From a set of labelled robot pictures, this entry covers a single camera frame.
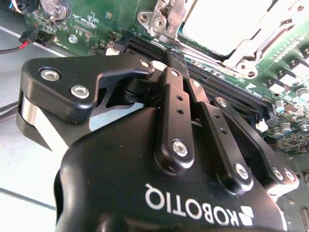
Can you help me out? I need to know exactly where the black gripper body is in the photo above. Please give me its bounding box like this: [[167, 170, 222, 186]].
[[53, 106, 289, 232]]

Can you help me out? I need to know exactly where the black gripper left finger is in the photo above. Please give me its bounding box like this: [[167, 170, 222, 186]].
[[15, 47, 196, 174]]

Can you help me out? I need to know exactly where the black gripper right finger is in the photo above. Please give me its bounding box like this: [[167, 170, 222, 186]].
[[180, 54, 300, 195]]

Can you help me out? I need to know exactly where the thin wire locking lever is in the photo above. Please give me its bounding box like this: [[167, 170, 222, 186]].
[[151, 40, 227, 65]]

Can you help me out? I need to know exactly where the square CPU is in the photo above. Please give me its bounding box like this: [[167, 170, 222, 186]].
[[181, 0, 275, 58]]

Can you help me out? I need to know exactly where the metal socket cover frame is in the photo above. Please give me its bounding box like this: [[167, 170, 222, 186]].
[[147, 0, 309, 73]]

